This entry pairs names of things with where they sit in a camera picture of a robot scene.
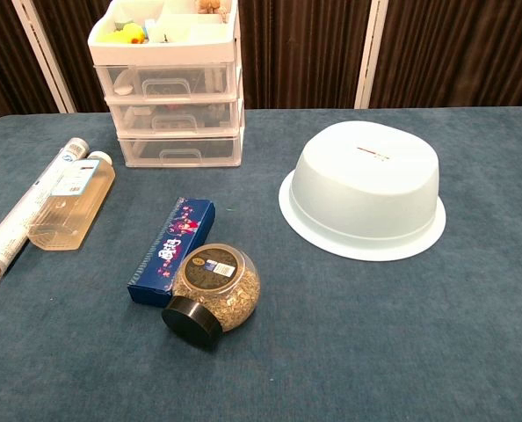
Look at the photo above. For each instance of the clear plastic drawer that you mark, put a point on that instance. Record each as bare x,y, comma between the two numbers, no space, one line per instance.
140,149
131,115
125,74

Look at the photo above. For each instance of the white drawer organizer box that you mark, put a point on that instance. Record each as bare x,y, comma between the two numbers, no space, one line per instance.
164,53

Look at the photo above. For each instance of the dark blue printed box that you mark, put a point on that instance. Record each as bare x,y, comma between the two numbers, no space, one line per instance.
177,233

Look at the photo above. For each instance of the round jar with gold lid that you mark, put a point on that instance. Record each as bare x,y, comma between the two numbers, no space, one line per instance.
226,290

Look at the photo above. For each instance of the white upturned plastic basin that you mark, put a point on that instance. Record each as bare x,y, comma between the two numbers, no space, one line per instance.
362,184

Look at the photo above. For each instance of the blue-grey table cloth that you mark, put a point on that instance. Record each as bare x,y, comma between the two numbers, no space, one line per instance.
331,343

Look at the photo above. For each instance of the dark brown curtain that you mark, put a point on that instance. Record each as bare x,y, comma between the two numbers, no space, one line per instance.
300,48

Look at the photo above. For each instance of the clear bottle with yellowish liquid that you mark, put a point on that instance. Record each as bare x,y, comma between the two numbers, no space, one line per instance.
67,206

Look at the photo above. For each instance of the brown plush toy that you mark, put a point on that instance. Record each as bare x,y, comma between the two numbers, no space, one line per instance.
210,5

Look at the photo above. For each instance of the small blue white carton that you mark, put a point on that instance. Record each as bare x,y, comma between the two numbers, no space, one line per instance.
147,28

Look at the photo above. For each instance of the yellow rubber duck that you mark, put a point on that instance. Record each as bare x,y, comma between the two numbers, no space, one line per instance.
127,33

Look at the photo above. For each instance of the white frame pole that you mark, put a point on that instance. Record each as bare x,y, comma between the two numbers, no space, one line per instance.
45,53
371,53

